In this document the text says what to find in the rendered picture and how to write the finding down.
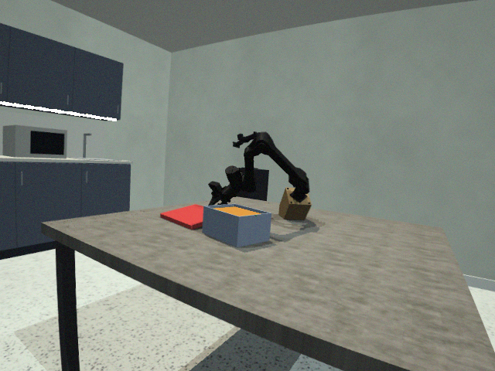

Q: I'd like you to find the red lid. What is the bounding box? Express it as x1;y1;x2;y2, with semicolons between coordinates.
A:
160;204;203;230

